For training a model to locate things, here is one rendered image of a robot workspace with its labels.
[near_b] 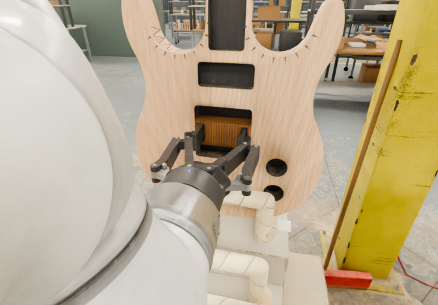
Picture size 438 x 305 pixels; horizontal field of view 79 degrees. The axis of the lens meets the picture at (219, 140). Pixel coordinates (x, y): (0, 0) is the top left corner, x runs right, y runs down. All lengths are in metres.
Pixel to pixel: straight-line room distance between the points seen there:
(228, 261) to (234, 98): 0.27
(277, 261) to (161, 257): 0.40
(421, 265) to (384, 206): 0.74
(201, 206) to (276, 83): 0.25
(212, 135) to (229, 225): 0.21
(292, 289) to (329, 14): 0.57
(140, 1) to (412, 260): 2.18
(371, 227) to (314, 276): 1.00
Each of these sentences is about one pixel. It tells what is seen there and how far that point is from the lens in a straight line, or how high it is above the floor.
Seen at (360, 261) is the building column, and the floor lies 0.16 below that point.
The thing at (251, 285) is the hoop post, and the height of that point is 1.08.
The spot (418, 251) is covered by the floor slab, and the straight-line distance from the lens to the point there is 2.38.
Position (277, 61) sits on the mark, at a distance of 0.42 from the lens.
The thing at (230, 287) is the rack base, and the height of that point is 1.02.
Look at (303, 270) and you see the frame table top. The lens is 0.76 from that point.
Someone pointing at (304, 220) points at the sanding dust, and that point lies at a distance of 2.24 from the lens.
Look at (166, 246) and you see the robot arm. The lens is 0.18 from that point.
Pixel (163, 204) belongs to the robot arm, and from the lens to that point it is 0.24.
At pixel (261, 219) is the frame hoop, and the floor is 1.16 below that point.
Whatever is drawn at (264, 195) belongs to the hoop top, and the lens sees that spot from 0.49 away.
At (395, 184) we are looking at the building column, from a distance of 1.56.
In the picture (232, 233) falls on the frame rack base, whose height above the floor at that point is 1.10.
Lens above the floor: 1.52
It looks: 28 degrees down
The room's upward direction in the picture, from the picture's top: straight up
